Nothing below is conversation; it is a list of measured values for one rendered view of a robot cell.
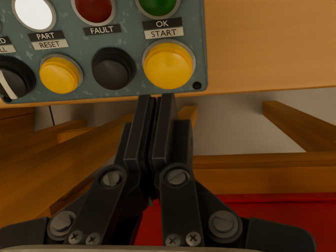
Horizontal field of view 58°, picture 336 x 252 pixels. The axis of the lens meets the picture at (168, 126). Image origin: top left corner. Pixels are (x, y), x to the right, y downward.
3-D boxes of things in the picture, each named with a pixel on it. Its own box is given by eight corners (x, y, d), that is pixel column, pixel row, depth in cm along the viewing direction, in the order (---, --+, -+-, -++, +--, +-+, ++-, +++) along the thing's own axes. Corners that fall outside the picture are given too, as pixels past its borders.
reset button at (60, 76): (86, 84, 20) (81, 95, 19) (53, 87, 21) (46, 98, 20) (73, 53, 19) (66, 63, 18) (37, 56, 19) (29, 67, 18)
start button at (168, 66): (194, 80, 19) (194, 91, 18) (150, 83, 20) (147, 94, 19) (190, 38, 17) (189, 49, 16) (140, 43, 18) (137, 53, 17)
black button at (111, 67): (136, 81, 20) (133, 92, 19) (101, 83, 20) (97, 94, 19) (127, 48, 18) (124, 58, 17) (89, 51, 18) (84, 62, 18)
